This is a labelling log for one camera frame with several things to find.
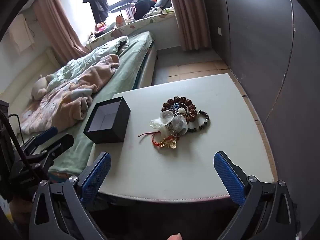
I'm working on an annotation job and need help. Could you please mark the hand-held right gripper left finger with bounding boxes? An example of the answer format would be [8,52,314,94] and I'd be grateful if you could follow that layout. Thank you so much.
[29,151,112,240]

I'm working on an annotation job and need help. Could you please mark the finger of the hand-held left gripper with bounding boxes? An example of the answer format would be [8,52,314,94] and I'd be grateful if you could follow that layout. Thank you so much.
[21,126,58,155]
[37,134,75,165]

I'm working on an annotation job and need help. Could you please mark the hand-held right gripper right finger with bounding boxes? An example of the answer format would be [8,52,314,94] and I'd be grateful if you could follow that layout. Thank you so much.
[213,151,300,240]

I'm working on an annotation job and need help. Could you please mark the black jewelry box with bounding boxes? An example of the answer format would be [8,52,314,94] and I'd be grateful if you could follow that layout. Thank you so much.
[83,96,131,144]

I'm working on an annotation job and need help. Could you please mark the dark bead bracelet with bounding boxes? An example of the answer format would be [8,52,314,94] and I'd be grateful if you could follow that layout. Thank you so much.
[187,109,210,133]

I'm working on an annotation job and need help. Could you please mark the red string bracelet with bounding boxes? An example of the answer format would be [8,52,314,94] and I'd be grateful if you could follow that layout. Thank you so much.
[137,132,175,148]

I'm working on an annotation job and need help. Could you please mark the gold butterfly ornament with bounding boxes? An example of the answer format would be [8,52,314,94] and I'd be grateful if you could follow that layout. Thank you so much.
[160,139,177,150]

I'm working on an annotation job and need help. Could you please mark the white jade bracelet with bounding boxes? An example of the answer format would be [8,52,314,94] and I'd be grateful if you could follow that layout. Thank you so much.
[171,115,188,134]

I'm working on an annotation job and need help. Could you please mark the dark bangle with white pendant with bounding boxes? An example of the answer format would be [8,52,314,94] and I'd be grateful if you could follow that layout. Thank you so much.
[170,102,188,115]

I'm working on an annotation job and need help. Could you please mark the brown seed bead bracelet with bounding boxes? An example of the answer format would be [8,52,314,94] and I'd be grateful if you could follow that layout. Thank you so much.
[161,95,199,123]

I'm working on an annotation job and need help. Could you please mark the beige plush toy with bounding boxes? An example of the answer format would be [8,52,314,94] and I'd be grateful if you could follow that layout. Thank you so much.
[30,74,55,100]

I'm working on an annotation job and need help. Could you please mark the pink fleece blanket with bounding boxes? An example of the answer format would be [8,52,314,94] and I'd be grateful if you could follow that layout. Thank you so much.
[20,54,120,134]

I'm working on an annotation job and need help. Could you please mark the bed with green sheet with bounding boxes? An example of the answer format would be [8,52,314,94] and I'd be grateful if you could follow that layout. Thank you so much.
[0,31,157,178]

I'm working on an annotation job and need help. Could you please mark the green floral duvet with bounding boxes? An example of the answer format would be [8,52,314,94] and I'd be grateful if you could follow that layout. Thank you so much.
[46,36,130,92]

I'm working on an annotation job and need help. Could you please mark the pink curtain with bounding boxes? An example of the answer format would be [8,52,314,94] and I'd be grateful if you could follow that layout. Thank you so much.
[165,0,212,51]
[32,0,88,67]

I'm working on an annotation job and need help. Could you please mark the flattened cardboard sheets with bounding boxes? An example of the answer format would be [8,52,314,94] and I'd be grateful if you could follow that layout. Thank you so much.
[167,57,278,183]

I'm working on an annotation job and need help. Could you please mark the group of small plush toys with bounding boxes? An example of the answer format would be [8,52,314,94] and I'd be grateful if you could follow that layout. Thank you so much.
[90,21,108,39]

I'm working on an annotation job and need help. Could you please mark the dark grey wardrobe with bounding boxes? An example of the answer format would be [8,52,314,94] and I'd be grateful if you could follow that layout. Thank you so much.
[207,0,320,205]

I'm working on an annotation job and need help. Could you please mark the floral window seat cushion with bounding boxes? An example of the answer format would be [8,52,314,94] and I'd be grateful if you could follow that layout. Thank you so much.
[86,7,175,50]

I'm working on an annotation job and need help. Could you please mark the dark bag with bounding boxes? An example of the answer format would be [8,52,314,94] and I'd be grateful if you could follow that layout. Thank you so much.
[134,0,157,20]

